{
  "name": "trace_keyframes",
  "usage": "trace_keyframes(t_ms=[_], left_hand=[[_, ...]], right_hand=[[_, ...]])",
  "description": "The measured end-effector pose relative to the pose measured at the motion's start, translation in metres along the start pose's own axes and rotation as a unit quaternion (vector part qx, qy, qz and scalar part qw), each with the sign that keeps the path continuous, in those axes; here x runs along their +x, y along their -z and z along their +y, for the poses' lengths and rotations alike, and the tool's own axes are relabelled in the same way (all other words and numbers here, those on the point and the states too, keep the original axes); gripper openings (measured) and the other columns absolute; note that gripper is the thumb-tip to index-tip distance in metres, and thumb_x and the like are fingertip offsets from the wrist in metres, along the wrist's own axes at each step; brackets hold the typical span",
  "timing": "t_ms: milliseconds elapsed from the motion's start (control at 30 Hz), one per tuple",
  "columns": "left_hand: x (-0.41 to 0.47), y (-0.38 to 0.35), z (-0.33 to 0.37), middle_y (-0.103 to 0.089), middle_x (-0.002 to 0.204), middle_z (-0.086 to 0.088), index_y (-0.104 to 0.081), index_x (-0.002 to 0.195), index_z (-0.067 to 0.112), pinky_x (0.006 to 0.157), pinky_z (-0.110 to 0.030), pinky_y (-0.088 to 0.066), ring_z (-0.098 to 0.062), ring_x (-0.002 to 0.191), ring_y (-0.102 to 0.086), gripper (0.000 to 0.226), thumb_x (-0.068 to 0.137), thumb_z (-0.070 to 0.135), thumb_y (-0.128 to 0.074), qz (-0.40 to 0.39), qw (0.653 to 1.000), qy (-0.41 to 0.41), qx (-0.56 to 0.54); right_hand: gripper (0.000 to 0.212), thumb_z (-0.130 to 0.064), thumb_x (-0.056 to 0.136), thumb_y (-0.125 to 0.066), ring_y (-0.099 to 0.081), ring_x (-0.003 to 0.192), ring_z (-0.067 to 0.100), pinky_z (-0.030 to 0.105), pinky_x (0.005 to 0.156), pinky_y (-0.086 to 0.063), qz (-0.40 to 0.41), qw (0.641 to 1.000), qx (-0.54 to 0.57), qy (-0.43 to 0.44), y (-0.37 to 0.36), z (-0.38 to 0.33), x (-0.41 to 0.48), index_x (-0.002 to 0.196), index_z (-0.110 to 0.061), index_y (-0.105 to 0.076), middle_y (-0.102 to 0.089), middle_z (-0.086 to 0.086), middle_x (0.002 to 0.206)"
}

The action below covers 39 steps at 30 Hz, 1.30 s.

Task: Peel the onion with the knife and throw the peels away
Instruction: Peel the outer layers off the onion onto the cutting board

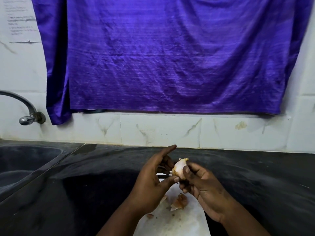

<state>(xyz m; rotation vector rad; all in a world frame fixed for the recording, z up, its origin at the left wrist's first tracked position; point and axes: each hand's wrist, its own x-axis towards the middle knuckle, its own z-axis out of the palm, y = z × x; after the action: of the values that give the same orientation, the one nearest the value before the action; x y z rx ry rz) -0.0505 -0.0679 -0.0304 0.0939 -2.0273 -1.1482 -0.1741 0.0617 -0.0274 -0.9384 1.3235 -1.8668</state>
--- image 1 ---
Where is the person's right hand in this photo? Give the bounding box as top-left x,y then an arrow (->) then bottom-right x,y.
179,162 -> 234,224

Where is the person's left hand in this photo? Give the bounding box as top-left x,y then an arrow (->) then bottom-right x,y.
129,144 -> 180,215

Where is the pile of onion peels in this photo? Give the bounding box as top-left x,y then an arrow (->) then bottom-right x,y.
160,193 -> 189,212

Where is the small brown onion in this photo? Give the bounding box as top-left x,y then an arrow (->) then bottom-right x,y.
171,158 -> 190,181

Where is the person's left forearm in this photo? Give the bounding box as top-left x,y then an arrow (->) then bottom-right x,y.
96,201 -> 148,236

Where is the person's right forearm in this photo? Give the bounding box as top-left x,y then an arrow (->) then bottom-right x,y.
220,204 -> 271,236

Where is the black stone countertop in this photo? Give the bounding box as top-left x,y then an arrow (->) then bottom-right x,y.
0,140 -> 315,236

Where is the white marble cutting board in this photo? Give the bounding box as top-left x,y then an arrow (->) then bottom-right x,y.
133,178 -> 211,236

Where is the black kitchen sink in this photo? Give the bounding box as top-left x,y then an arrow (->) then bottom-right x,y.
0,145 -> 63,194

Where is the purple cloth curtain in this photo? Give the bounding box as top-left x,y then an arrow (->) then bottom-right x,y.
31,0 -> 314,126

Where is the white printed paper notice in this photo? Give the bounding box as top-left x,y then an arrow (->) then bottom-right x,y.
0,0 -> 41,44

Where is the chrome wall faucet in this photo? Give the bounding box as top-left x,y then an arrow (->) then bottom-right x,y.
0,90 -> 47,126

